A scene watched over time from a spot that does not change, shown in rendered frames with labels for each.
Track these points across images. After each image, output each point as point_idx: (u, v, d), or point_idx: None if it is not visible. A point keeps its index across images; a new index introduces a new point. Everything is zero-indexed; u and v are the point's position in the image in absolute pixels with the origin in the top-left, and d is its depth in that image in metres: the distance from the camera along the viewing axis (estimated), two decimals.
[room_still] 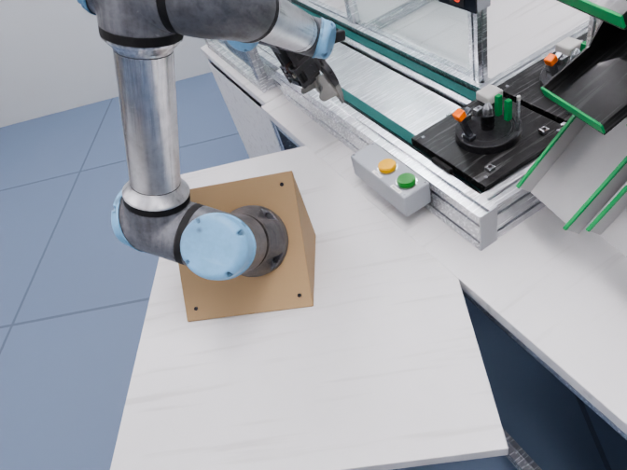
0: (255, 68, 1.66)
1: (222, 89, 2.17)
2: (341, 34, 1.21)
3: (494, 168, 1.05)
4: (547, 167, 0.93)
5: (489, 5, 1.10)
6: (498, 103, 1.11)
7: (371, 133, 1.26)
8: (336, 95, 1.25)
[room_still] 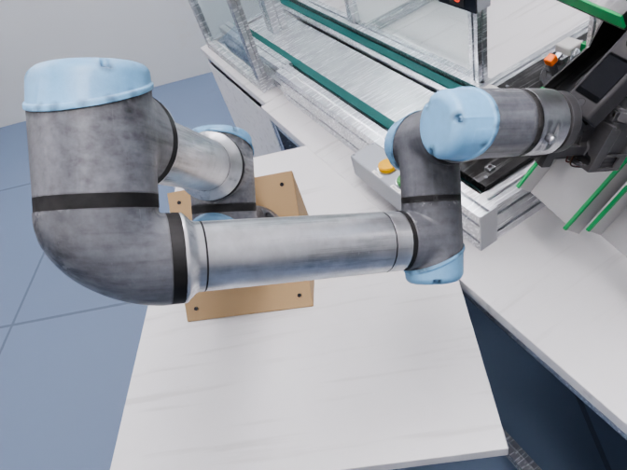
0: (255, 68, 1.66)
1: (222, 89, 2.17)
2: None
3: (494, 168, 1.05)
4: (547, 167, 0.93)
5: (489, 5, 1.10)
6: None
7: (371, 133, 1.26)
8: None
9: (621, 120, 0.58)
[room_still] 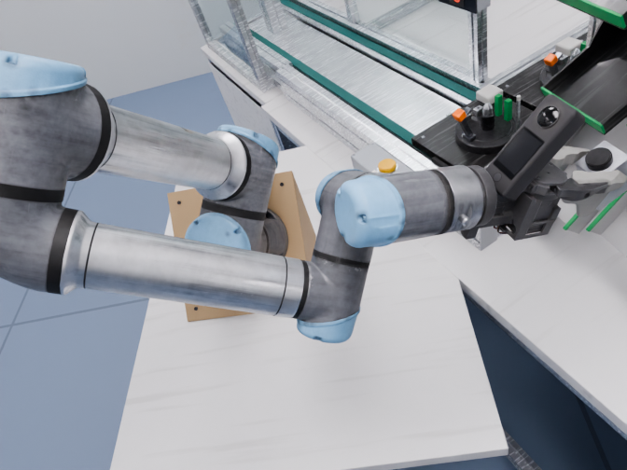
0: (255, 68, 1.66)
1: (222, 89, 2.17)
2: (573, 124, 0.53)
3: None
4: None
5: (489, 5, 1.10)
6: (498, 103, 1.11)
7: (371, 133, 1.26)
8: (609, 191, 0.62)
9: (540, 193, 0.58)
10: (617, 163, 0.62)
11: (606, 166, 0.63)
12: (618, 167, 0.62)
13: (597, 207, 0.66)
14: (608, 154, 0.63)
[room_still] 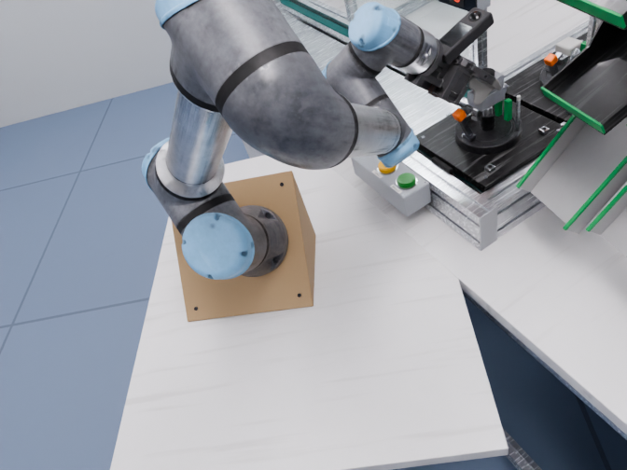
0: None
1: None
2: (488, 20, 0.91)
3: (494, 168, 1.05)
4: (547, 167, 0.93)
5: (489, 5, 1.10)
6: (498, 103, 1.11)
7: None
8: (493, 89, 1.01)
9: (463, 64, 0.93)
10: (496, 76, 1.02)
11: (491, 76, 1.02)
12: (497, 78, 1.02)
13: (481, 107, 1.04)
14: (493, 70, 1.02)
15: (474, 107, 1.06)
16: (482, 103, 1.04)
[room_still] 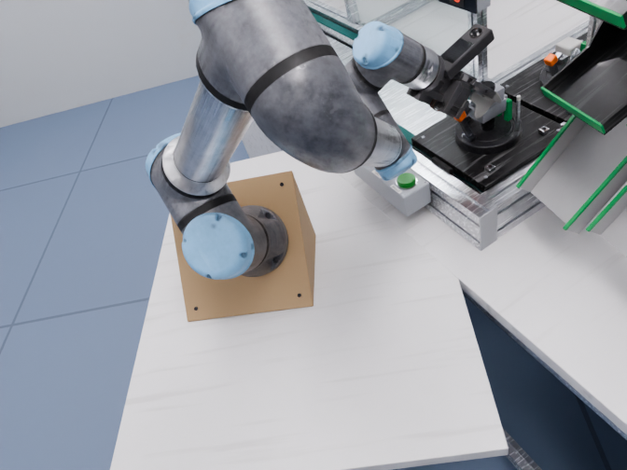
0: None
1: None
2: (489, 37, 0.93)
3: (494, 168, 1.05)
4: (547, 167, 0.93)
5: (489, 5, 1.10)
6: None
7: None
8: (493, 103, 1.03)
9: (464, 79, 0.95)
10: (497, 89, 1.04)
11: (492, 89, 1.04)
12: (497, 91, 1.04)
13: (482, 119, 1.07)
14: (493, 83, 1.04)
15: (476, 119, 1.08)
16: (483, 116, 1.06)
